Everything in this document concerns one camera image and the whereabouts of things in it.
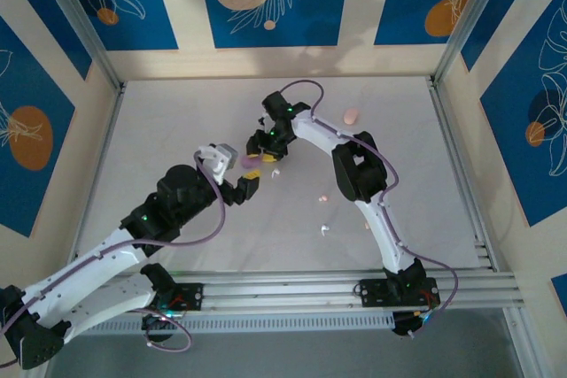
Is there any grey slotted cable duct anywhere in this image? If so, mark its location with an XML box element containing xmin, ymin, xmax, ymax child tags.
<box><xmin>79</xmin><ymin>310</ymin><xmax>396</xmax><ymax>336</ymax></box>

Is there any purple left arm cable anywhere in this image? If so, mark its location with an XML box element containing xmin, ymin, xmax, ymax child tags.
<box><xmin>0</xmin><ymin>150</ymin><xmax>227</xmax><ymax>364</ymax></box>

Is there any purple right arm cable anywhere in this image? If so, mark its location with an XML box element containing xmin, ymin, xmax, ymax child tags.
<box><xmin>278</xmin><ymin>80</ymin><xmax>459</xmax><ymax>339</ymax></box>

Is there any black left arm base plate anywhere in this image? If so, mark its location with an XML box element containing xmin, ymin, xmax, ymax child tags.
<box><xmin>150</xmin><ymin>282</ymin><xmax>205</xmax><ymax>313</ymax></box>

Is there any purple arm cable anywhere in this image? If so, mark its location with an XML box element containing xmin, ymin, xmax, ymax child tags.
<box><xmin>0</xmin><ymin>150</ymin><xmax>227</xmax><ymax>364</ymax></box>
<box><xmin>278</xmin><ymin>80</ymin><xmax>459</xmax><ymax>339</ymax></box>

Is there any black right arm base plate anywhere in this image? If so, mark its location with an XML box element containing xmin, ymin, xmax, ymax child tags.
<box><xmin>358</xmin><ymin>278</ymin><xmax>442</xmax><ymax>308</ymax></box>

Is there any black electronics box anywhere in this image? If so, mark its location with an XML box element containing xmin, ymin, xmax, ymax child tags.
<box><xmin>140</xmin><ymin>312</ymin><xmax>178</xmax><ymax>344</ymax></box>
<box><xmin>392</xmin><ymin>310</ymin><xmax>433</xmax><ymax>339</ymax></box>

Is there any aluminium frame post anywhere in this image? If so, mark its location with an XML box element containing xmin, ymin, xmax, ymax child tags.
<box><xmin>502</xmin><ymin>302</ymin><xmax>540</xmax><ymax>378</ymax></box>
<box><xmin>430</xmin><ymin>0</ymin><xmax>520</xmax><ymax>87</ymax></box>
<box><xmin>33</xmin><ymin>0</ymin><xmax>128</xmax><ymax>92</ymax></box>

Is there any aluminium table side rail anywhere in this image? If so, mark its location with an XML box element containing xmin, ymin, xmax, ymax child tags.
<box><xmin>68</xmin><ymin>81</ymin><xmax>129</xmax><ymax>273</ymax></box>
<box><xmin>425</xmin><ymin>76</ymin><xmax>495</xmax><ymax>271</ymax></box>

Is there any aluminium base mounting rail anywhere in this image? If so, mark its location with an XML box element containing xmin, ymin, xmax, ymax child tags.
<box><xmin>39</xmin><ymin>267</ymin><xmax>528</xmax><ymax>321</ymax></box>

